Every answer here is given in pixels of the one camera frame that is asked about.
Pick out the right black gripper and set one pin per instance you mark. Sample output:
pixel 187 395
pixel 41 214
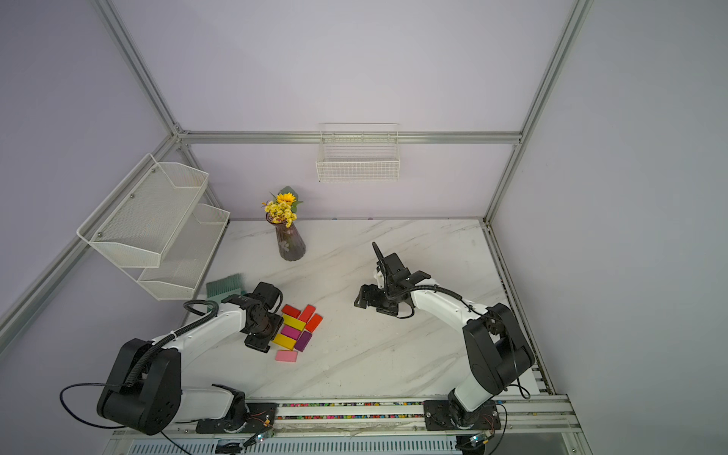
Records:
pixel 373 301

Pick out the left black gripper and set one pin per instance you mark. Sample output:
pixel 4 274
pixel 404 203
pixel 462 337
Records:
pixel 263 345

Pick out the yellow block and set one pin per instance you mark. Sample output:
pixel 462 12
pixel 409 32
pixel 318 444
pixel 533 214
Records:
pixel 294 323
pixel 285 342

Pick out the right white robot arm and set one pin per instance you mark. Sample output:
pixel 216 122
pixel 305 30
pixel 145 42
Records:
pixel 497 349

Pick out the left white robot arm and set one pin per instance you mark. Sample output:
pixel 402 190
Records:
pixel 144 390

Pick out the red block upper left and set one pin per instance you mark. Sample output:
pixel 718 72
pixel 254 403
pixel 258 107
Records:
pixel 291 311

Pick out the red block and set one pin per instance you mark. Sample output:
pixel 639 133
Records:
pixel 291 311
pixel 313 323
pixel 307 313

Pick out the magenta block in pile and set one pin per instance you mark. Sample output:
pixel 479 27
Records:
pixel 290 332

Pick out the pink block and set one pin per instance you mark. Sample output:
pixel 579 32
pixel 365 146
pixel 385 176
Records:
pixel 286 356

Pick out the purple block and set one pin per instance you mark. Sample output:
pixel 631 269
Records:
pixel 303 341

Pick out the red block middle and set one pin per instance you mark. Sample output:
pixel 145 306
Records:
pixel 307 313

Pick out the red block right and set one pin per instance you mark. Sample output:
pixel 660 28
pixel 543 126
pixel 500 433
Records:
pixel 313 323

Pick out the dark glass vase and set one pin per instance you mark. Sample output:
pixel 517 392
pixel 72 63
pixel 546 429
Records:
pixel 290 243

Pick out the yellow flower bouquet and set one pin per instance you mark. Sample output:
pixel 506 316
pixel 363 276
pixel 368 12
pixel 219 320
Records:
pixel 282 209

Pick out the white two-tier mesh shelf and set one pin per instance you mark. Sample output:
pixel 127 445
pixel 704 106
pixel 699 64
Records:
pixel 157 230

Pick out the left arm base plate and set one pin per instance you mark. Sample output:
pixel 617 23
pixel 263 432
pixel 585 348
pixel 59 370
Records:
pixel 256 418

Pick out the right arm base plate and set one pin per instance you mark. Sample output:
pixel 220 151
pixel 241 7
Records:
pixel 446 415

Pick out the white wire wall basket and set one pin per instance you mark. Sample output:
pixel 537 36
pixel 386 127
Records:
pixel 358 162

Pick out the aluminium frame back bar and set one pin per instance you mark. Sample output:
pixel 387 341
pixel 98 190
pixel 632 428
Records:
pixel 315 137

